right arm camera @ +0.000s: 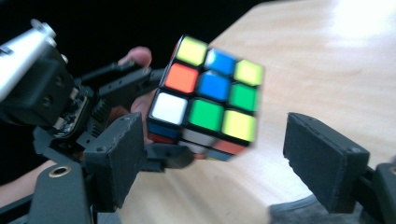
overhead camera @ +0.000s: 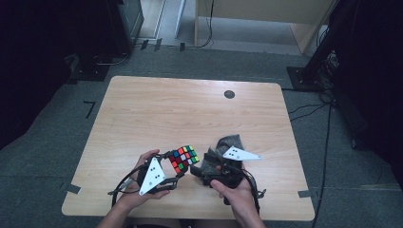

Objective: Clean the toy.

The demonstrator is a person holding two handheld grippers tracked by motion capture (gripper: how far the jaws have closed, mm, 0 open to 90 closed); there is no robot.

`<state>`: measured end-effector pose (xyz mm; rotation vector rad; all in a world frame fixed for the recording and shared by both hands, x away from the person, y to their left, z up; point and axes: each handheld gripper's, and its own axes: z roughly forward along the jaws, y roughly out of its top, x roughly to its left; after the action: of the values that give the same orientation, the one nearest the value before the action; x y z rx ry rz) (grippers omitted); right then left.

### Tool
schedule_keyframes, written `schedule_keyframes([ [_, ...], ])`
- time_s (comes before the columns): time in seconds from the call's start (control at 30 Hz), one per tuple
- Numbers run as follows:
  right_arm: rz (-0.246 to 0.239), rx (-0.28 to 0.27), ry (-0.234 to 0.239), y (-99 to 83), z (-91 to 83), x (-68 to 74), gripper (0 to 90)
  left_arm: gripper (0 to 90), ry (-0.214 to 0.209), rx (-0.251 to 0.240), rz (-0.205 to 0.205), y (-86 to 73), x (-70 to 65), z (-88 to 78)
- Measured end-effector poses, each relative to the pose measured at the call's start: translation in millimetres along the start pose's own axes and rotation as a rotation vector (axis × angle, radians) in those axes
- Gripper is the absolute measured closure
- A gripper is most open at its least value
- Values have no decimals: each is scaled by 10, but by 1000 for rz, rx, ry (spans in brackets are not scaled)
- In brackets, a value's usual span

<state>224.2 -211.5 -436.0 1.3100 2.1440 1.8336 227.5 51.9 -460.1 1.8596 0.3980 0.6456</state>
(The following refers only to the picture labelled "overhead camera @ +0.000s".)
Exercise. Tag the dark curtain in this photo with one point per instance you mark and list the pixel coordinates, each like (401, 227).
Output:
(374, 79)
(28, 63)

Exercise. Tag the person's left hand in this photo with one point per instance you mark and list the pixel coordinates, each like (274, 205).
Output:
(136, 199)

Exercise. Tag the grey tape strip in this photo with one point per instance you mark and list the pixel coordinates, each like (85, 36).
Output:
(72, 188)

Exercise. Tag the colourful puzzle cube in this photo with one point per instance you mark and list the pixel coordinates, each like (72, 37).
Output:
(183, 156)

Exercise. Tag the black metal stand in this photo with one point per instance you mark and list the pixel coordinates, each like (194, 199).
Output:
(304, 79)

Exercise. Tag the black cabinet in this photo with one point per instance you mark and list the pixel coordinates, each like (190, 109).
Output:
(126, 25)

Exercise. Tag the black floor base plate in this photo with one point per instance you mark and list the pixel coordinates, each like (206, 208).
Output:
(90, 71)

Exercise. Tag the dark round table grommet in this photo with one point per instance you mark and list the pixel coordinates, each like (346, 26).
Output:
(229, 94)

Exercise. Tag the light wooden desk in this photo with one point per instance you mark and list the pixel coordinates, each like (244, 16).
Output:
(253, 9)

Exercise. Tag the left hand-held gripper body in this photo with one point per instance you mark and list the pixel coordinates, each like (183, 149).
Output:
(153, 177)

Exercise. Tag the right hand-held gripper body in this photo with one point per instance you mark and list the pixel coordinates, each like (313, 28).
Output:
(237, 153)

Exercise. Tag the person's right hand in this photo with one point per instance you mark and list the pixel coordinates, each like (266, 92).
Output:
(240, 199)

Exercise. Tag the short dark floor tape piece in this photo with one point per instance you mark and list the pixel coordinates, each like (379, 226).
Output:
(158, 44)
(182, 47)
(144, 44)

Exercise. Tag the grey fuzzy cloth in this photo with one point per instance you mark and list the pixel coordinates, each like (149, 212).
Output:
(233, 141)

